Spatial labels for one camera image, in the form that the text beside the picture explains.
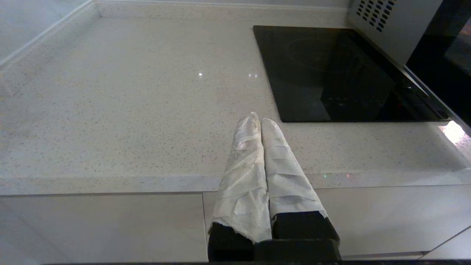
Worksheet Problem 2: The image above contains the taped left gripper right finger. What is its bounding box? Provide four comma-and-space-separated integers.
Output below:
261, 117, 340, 241

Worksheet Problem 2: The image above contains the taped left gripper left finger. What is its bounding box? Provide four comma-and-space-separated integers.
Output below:
207, 111, 273, 261

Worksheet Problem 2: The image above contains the white cabinet front panel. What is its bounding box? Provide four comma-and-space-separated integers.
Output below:
0, 192, 209, 264
419, 226, 471, 260
202, 183, 471, 260

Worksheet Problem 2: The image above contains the black glass induction cooktop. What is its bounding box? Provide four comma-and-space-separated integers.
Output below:
253, 25, 451, 123

